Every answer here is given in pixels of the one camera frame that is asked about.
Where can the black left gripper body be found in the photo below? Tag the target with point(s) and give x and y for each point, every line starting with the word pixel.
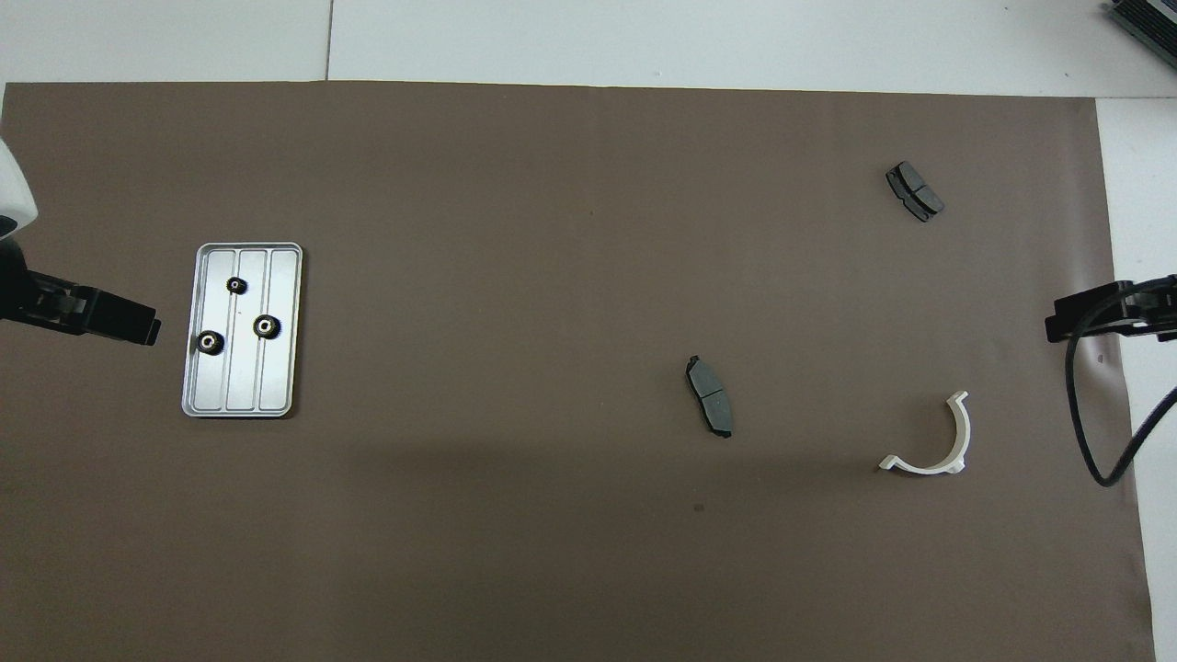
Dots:
pixel 18 285

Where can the silver metal tray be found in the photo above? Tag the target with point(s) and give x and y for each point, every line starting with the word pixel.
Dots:
pixel 244 386

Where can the white curved plastic bracket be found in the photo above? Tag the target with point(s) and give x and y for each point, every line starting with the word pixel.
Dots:
pixel 929 467

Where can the long grey brake pad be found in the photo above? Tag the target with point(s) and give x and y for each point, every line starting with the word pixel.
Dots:
pixel 710 391

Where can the small black bearing gear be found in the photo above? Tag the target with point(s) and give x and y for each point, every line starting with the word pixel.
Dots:
pixel 236 286

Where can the brown table mat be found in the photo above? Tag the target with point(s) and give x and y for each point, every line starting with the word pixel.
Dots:
pixel 552 515

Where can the dark ribbed device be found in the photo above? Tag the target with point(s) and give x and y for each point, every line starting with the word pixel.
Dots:
pixel 1149 23

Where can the short grey brake pad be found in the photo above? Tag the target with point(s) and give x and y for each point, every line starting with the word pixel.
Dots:
pixel 915 190

